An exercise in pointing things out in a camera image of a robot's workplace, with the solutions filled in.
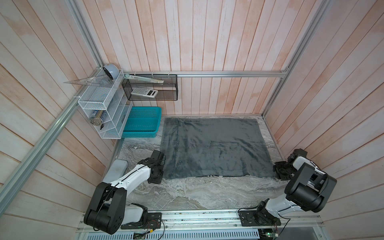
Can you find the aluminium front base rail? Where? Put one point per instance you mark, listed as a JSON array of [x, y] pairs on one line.
[[228, 219]]

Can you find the aluminium frame rail left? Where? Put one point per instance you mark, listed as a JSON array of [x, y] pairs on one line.
[[22, 173]]

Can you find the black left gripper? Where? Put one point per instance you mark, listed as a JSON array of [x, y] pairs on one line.
[[157, 180]]

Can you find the teal plastic perforated basket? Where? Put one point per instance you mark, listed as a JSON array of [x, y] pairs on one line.
[[143, 122]]

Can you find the aluminium frame rail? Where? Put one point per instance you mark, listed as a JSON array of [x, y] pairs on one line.
[[22, 173], [214, 74]]

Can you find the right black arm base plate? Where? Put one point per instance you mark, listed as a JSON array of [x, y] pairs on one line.
[[257, 218]]

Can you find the zebra and grey plush pillowcase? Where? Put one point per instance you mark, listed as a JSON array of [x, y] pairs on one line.
[[214, 147]]

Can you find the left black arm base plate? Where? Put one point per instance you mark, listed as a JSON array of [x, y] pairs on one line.
[[149, 221]]

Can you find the white wire mesh shelf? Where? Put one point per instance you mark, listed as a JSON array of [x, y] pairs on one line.
[[113, 100]]

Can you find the black wire mesh basket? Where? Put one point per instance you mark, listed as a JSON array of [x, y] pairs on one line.
[[168, 91]]

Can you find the aluminium frame rail back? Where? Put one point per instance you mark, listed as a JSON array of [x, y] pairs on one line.
[[214, 74]]

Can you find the clear plastic triangle ruler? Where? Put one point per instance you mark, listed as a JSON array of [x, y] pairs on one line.
[[97, 81]]

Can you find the white folding ruler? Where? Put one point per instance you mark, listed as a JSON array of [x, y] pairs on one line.
[[144, 79]]

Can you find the white foam pad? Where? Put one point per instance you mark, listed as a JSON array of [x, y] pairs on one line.
[[116, 171]]

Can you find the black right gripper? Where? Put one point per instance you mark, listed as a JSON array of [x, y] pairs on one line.
[[282, 176]]

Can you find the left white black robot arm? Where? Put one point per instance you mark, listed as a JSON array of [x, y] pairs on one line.
[[108, 210]]

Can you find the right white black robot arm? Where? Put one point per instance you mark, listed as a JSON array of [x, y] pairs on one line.
[[308, 190]]

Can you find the green circuit board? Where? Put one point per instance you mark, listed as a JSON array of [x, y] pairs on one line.
[[268, 234]]

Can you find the white calculator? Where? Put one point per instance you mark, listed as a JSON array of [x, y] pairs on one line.
[[144, 92]]

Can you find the metallic cylinder roll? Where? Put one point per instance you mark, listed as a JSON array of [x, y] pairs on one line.
[[97, 117]]

